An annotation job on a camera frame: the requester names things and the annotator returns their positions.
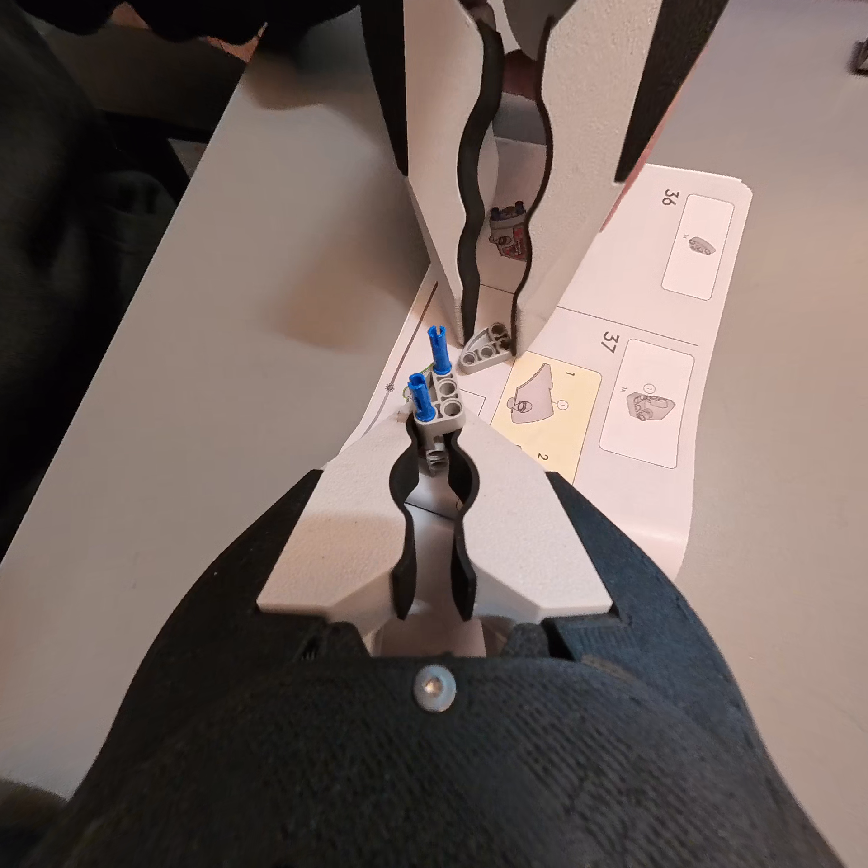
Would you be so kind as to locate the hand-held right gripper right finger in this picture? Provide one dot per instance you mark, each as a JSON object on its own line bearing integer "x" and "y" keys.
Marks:
{"x": 536, "y": 529}

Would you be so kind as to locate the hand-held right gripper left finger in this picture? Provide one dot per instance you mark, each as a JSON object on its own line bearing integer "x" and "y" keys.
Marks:
{"x": 325, "y": 529}

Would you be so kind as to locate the small black object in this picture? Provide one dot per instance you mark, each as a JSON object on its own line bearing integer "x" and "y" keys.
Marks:
{"x": 860, "y": 58}

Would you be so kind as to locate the grey toy brick with holes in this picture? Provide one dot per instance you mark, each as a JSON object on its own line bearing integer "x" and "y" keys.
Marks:
{"x": 444, "y": 407}

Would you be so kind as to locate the white instruction booklet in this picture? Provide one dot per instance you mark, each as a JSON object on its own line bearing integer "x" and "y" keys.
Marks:
{"x": 637, "y": 420}

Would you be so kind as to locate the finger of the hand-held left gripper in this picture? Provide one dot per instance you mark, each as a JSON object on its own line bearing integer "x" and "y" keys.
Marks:
{"x": 583, "y": 135}
{"x": 434, "y": 135}

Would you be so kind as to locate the grey desk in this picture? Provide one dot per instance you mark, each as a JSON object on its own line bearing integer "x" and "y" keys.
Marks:
{"x": 237, "y": 339}

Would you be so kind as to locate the blue connector pin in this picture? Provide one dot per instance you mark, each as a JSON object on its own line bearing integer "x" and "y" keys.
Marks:
{"x": 420, "y": 397}
{"x": 437, "y": 349}

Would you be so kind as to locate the small grey curved toy brick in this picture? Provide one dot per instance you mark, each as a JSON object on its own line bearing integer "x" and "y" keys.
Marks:
{"x": 485, "y": 356}

